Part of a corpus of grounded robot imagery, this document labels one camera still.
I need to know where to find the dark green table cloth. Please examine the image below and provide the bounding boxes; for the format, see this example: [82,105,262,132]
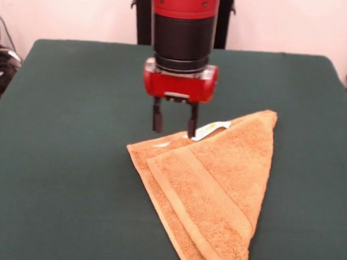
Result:
[0,35,347,260]

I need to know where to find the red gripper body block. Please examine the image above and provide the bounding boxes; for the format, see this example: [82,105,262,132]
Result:
[141,56,219,106]

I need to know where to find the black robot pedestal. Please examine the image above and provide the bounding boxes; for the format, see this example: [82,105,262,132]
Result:
[128,0,238,51]

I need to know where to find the tan terry towel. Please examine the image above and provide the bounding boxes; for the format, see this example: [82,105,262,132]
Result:
[119,101,279,260]

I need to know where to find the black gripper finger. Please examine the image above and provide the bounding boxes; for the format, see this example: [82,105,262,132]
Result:
[151,96,166,134]
[186,103,200,139]

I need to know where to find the black cable tangle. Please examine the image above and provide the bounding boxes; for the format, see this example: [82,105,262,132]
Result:
[0,47,24,106]

